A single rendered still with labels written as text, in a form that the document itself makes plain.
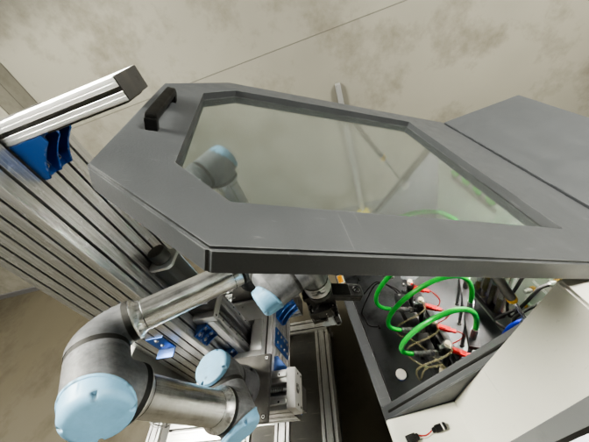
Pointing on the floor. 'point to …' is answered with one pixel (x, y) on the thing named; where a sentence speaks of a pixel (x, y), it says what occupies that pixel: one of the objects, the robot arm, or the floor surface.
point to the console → (533, 368)
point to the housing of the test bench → (535, 141)
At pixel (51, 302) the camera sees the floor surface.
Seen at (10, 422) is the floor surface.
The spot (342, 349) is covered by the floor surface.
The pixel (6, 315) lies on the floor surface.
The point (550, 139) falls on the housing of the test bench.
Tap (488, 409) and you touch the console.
